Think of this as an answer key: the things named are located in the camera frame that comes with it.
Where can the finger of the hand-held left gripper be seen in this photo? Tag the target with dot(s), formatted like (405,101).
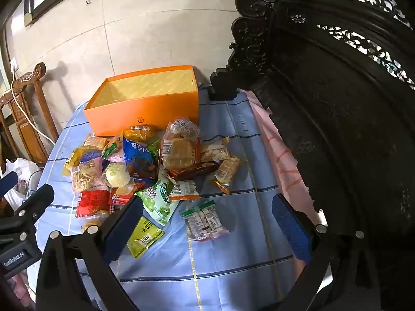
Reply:
(37,201)
(8,183)

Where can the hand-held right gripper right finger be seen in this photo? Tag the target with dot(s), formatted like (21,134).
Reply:
(290,230)

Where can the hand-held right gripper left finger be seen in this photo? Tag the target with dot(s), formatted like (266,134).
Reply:
(124,230)

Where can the pile of mixed snack packets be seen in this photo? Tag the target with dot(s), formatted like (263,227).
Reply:
(94,201)

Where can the orange cardboard box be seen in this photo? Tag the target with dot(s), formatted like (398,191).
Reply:
(146,113)

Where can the white plastic bag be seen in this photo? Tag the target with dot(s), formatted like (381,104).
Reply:
(24,168)

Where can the pink cloth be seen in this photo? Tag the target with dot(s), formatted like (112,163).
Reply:
(285,168)

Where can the brown carved wooden chair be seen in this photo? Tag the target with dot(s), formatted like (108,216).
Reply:
(24,123)

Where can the blue checked tablecloth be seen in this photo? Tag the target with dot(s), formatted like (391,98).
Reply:
(227,265)

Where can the dark carved wooden furniture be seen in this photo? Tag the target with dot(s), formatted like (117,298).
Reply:
(340,103)

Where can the white wall outlet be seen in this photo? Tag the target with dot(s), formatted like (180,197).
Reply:
(14,64)

